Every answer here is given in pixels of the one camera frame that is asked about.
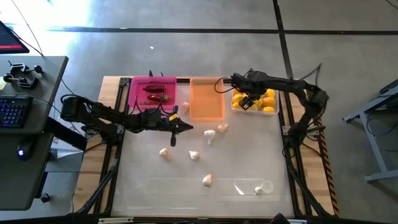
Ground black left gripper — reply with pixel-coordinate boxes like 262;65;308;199
140;105;194;147

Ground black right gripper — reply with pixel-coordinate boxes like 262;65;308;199
239;72;271;111

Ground small orange-yellow lemon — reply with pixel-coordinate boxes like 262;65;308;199
262;96;277;108

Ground red chili pepper green stem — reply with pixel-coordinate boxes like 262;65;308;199
146;94;171;103

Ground dark red chili pepper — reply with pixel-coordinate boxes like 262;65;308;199
142;84;165;93

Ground clear plastic basket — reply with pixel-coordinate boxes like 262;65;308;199
231;86;280;116

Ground orange plastic basket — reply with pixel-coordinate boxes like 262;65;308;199
189;77;226;123

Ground pink plastic basket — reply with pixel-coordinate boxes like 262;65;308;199
128;76;177;111

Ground white table mat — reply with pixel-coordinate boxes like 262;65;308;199
111;81;295;218

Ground white paper sheet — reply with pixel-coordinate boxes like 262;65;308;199
50;136;85;160

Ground yellow black hazard tape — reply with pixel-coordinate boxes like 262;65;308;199
317;124;340;216

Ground blue-grey metal table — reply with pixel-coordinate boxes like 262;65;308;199
343;79;398;183

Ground black computer mouse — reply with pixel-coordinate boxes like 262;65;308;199
17;140;35;162

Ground black clamp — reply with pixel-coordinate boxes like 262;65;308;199
2;73;40;90
7;62;44;76

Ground black backlit keyboard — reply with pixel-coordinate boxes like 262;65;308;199
0;95;34;129

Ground grey desk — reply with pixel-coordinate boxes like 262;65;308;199
0;55;69;212

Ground dark screen red stripe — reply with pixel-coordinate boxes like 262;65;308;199
0;20;30;55

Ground black aluminium table frame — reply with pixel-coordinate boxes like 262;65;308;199
276;79;332;217
74;77;131;215

